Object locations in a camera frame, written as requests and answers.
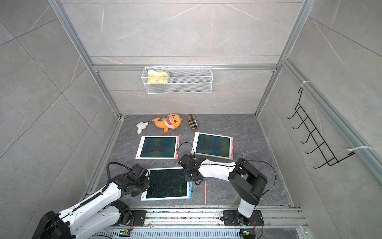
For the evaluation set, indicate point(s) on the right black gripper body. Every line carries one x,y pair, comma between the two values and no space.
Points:
188,176

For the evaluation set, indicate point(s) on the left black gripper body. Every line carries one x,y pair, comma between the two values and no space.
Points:
142,186

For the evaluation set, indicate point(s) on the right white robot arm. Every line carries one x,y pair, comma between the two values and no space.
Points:
245,178

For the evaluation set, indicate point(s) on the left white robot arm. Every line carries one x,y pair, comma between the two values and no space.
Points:
102,209

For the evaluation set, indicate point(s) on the long pink stylus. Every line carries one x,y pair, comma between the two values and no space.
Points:
206,192

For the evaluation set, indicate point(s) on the blue framed writing tablet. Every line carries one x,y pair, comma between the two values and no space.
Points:
167,184

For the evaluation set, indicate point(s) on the right pink framed writing tablet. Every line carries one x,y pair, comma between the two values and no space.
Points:
213,145

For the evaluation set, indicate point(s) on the pink framed writing tablet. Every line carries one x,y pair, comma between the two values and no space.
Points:
158,147
213,145

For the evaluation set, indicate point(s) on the left pink framed writing tablet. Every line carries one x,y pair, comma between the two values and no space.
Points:
158,147

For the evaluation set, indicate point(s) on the orange shark plush toy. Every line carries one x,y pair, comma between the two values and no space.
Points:
172,121

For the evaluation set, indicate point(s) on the white small plush toy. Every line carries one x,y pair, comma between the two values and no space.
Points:
141,126

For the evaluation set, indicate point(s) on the yellow white cloth in basket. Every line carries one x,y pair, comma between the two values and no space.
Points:
157,76

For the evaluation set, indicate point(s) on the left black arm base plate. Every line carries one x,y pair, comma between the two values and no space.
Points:
134,218

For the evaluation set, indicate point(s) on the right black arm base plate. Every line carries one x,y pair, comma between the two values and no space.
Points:
233,218

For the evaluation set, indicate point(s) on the white wire mesh basket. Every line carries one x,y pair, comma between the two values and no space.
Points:
182,80

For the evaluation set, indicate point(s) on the black wire hook rack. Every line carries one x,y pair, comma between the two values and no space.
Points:
315,136

